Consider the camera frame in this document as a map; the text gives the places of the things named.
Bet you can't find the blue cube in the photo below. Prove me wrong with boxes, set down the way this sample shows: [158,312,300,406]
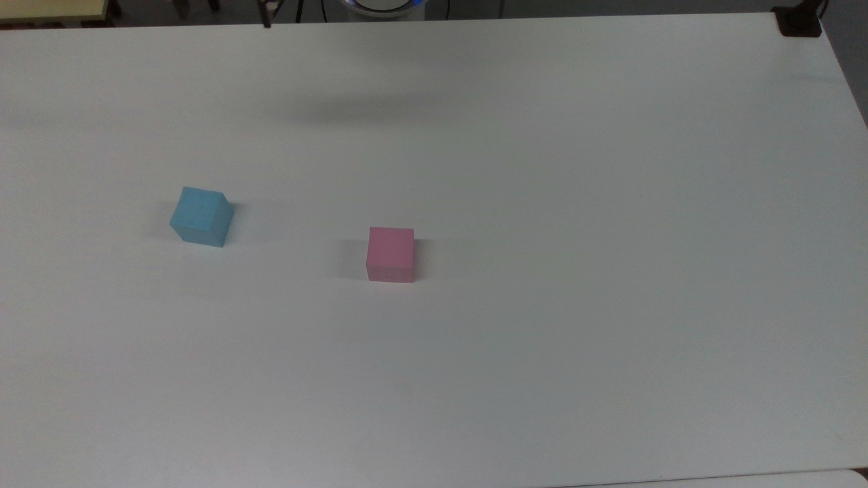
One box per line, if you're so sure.
[169,186,235,248]

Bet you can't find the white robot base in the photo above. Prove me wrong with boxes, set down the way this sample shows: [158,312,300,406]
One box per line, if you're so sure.
[343,0,429,18]

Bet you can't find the pink cube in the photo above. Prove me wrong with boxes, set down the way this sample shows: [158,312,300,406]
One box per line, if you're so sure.
[366,226,416,284]

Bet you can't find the yellow wooden table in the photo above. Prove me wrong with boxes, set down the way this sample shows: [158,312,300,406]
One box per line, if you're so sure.
[0,0,110,22]

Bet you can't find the black table clamp stand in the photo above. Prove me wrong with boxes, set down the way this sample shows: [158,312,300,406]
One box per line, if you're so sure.
[775,0,829,38]

